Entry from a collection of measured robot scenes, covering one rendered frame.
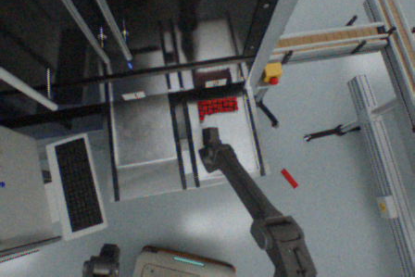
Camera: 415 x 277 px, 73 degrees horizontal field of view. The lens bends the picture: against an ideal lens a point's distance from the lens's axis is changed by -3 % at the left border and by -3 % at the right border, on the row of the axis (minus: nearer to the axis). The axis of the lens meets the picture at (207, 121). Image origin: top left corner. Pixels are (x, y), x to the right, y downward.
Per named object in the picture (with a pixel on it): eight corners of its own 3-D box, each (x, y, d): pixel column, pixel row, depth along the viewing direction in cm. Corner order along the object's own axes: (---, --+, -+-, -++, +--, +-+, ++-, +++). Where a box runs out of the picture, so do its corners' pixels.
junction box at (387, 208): (374, 196, 166) (384, 196, 157) (383, 195, 166) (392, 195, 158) (381, 218, 163) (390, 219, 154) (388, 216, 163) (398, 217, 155)
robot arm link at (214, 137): (209, 156, 95) (232, 156, 98) (207, 122, 98) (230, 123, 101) (196, 161, 106) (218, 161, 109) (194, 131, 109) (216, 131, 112)
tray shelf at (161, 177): (101, 97, 134) (99, 95, 133) (247, 75, 139) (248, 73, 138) (110, 202, 123) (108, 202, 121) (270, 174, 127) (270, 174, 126)
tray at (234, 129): (187, 105, 133) (187, 103, 129) (244, 97, 134) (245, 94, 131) (199, 180, 124) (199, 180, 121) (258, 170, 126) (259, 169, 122)
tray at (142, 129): (110, 94, 133) (108, 92, 130) (166, 85, 135) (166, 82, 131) (117, 168, 124) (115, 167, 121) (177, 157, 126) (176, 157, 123)
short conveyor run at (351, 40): (249, 73, 142) (255, 58, 126) (243, 45, 145) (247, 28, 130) (378, 55, 146) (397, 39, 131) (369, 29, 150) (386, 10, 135)
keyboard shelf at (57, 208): (31, 150, 135) (28, 149, 133) (87, 132, 138) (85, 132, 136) (48, 246, 125) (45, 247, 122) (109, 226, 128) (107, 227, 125)
